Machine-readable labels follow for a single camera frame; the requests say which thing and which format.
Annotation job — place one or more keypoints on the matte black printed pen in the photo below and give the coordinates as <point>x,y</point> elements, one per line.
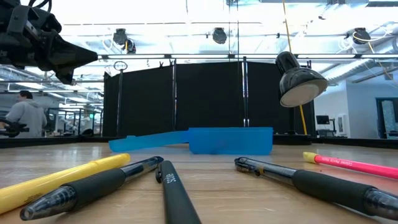
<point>177,196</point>

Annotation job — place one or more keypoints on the blue plastic supply box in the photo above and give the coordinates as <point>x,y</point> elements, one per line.
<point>230,141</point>

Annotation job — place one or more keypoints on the overhead frame bar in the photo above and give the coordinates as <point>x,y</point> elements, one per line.
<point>199,56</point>

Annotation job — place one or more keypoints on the person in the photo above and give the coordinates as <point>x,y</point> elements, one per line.
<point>28,118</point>

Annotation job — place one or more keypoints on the silver vertical pole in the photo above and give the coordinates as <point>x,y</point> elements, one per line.
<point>245,93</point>

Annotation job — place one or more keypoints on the black partition panel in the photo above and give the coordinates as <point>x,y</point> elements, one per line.
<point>208,93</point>
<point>264,93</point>
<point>143,99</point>

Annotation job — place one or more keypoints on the pink highlighter with yellow cap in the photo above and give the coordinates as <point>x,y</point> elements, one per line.
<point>351,165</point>

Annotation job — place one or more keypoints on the black overhead camera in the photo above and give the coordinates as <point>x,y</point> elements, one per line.
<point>120,36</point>
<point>219,35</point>
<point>361,35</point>

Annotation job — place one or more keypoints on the black background workstation frame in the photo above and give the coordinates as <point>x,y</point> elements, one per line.
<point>79,123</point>

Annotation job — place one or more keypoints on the black desk lamp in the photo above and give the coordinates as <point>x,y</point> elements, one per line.
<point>295,81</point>

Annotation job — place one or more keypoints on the black gel pen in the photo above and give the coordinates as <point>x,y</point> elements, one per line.
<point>329,188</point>
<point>93,185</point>

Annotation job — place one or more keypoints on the door with patterned glass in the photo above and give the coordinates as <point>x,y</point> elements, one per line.
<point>388,118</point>

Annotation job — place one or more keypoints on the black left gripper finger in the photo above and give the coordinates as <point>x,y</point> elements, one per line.
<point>71,56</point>
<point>66,76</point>

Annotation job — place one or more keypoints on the small black monitor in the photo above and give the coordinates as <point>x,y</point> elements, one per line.
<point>322,119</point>

